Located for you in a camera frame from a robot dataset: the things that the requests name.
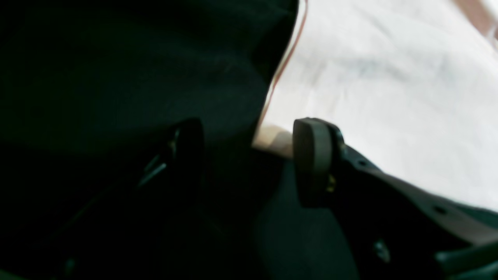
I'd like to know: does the black tablecloth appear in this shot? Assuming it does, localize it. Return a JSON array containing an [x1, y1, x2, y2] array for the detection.
[[1, 0, 358, 280]]

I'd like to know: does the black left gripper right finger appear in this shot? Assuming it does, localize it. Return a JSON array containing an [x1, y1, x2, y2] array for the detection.
[[292, 118, 498, 280]]

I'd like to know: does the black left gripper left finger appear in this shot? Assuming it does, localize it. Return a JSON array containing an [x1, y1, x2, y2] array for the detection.
[[45, 118, 204, 280]]

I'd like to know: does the light pink T-shirt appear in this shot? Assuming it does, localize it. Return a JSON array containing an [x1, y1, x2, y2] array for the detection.
[[253, 0, 498, 212]]

